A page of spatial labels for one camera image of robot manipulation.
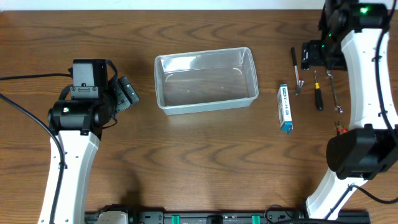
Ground small black-handled hammer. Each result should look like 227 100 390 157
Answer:
290 47 304 96

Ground white and teal box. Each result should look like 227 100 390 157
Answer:
277 84 293 134

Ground clear plastic container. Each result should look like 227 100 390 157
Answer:
154 47 259 115

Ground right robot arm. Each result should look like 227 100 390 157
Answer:
301 1 397 223

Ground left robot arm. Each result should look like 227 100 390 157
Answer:
39 128 102 223

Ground black and yellow screwdriver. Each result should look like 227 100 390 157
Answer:
314 71 323 111

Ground silver wrench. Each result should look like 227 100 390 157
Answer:
326 70 343 114

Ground red-handled pliers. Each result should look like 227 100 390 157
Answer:
335 121 348 136

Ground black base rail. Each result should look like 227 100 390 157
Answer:
84 204 371 224

